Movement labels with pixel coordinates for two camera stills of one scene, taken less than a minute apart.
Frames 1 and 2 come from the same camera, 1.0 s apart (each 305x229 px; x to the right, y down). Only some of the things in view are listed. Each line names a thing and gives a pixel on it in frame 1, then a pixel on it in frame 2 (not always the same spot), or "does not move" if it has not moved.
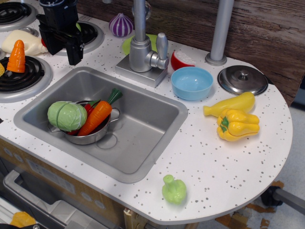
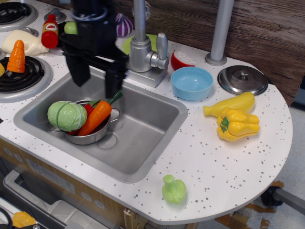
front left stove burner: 18,87 does not move
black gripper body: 58,29 → 96,36
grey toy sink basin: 138,138 does not move
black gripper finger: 75,49 → 114,78
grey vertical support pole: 223,11 does not move
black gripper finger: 53,43 → 80,69
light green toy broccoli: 174,191 does not move
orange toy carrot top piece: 16,60 does not move
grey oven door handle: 58,210 does not move
